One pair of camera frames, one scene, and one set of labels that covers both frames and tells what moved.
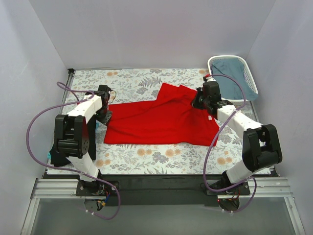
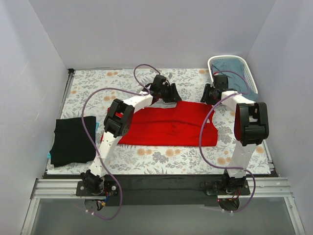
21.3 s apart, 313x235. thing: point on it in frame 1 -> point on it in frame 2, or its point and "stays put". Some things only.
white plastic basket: (236, 103) stays put
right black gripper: (196, 101) -> (208, 94)
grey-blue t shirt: (229, 88) stays put
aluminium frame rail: (258, 188) stays put
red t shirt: (170, 119) stays put
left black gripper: (104, 116) -> (169, 92)
